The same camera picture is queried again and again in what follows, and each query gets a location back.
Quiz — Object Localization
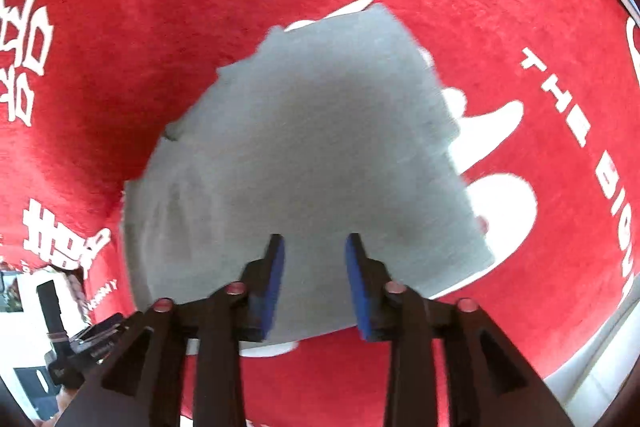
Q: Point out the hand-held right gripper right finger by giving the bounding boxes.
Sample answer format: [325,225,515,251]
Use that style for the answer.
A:
[345,233,573,427]

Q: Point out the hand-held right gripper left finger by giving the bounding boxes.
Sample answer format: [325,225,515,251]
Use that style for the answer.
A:
[60,233,286,427]

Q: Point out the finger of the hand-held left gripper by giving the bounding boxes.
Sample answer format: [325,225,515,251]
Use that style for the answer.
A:
[36,281,69,358]

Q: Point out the grey sweater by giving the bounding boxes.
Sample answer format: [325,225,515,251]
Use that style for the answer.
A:
[121,3,496,343]

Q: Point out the red printed blanket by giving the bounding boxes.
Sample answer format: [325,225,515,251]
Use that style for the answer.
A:
[0,0,640,427]

